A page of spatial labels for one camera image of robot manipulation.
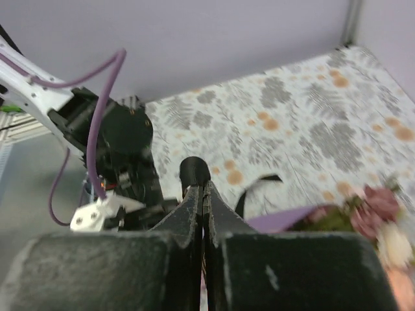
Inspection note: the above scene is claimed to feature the pink peony fake flower stem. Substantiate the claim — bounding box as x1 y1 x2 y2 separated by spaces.
386 268 414 311

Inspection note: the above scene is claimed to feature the cream rose fake flower stem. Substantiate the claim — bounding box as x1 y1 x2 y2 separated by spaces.
377 222 414 269

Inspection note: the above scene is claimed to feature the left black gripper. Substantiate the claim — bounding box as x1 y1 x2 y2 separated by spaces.
106 186 203 310

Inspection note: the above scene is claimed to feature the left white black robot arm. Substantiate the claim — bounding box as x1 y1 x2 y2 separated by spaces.
1 32 178 232

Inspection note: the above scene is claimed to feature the black ribbon with gold text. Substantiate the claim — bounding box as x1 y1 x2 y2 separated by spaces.
179 156 283 218

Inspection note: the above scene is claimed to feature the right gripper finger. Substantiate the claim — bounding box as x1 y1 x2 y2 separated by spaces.
203 181 255 310

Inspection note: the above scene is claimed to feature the floral patterned table mat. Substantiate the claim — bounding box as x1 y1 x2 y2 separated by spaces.
146 47 414 218

